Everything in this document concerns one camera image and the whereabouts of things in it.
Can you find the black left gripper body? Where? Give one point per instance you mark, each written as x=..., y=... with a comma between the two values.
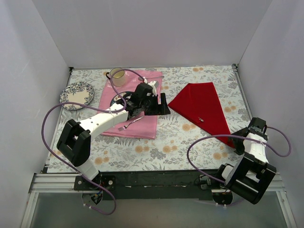
x=159, y=107

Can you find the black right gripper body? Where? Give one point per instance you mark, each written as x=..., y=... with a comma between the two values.
x=238, y=141

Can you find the silver fork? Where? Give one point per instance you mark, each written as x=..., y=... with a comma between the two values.
x=133, y=121

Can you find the red cloth napkin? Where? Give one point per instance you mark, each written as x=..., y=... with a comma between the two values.
x=201, y=100

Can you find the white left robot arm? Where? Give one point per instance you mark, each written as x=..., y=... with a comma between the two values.
x=75, y=140

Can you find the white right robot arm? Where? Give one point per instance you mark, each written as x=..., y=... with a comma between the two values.
x=252, y=174

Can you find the green rimmed white plate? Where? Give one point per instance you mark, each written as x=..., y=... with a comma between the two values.
x=126, y=95

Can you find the pink cloth placemat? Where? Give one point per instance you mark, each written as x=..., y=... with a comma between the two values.
x=144, y=128

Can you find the small silver spoon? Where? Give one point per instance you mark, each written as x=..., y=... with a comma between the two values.
x=155, y=77

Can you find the cream enamel mug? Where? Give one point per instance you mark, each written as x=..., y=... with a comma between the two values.
x=118, y=76

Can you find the blue floral plate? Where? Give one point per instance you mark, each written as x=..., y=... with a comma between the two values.
x=78, y=92

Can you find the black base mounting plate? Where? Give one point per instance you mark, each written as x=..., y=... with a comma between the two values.
x=184, y=184

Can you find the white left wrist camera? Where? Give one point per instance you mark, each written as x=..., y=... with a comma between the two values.
x=154, y=84

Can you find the aluminium frame rail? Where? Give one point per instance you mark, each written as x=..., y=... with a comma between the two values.
x=151, y=199

